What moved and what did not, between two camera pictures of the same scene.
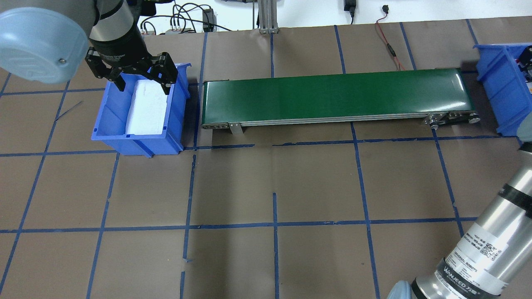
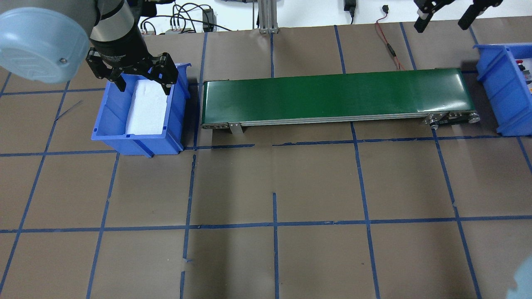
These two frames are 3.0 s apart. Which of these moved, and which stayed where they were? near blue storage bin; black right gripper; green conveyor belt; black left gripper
Moved: black left gripper
Stayed: near blue storage bin; green conveyor belt; black right gripper
